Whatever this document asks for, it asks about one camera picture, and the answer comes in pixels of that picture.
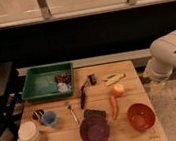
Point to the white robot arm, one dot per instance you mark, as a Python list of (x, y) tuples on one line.
[(163, 57)]

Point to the blue cup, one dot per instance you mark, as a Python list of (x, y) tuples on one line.
[(50, 118)]

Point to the small black cylinder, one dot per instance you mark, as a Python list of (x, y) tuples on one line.
[(92, 79)]

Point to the dark red grapes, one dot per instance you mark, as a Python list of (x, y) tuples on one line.
[(63, 78)]

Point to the yellow banana peel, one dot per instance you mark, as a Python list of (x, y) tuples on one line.
[(112, 79)]

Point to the peach apple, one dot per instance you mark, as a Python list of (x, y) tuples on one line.
[(118, 90)]

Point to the orange carrot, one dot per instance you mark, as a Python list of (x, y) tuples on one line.
[(113, 106)]

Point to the black sponge block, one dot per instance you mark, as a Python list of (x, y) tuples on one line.
[(94, 112)]

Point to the green plastic tray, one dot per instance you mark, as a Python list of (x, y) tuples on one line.
[(40, 83)]

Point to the purple bowl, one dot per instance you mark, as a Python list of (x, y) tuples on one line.
[(94, 128)]

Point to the orange red bowl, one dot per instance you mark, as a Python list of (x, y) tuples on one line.
[(140, 116)]

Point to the black chair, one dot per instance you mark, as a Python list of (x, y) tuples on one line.
[(8, 98)]

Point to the black handled knife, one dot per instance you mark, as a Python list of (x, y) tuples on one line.
[(83, 96)]

